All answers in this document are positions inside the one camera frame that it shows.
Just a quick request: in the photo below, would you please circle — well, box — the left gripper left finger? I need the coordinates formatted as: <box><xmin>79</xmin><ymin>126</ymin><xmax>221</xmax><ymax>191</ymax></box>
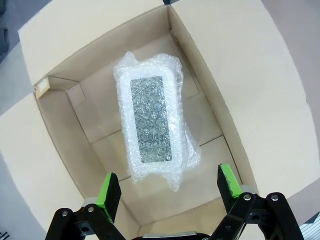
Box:
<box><xmin>47</xmin><ymin>172</ymin><xmax>123</xmax><ymax>240</ymax></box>

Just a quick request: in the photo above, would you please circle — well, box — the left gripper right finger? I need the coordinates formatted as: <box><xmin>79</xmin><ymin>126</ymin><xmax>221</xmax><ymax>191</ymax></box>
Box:
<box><xmin>212</xmin><ymin>163</ymin><xmax>301</xmax><ymax>240</ymax></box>

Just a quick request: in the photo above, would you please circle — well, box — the bubble-wrapped clock with dark face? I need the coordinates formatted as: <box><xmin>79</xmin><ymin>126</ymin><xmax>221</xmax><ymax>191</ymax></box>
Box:
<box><xmin>112</xmin><ymin>51</ymin><xmax>203</xmax><ymax>193</ymax></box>

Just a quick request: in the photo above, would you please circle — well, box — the open brown cardboard box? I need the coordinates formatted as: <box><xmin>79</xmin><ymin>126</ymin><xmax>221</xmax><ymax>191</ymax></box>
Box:
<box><xmin>0</xmin><ymin>0</ymin><xmax>315</xmax><ymax>240</ymax></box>

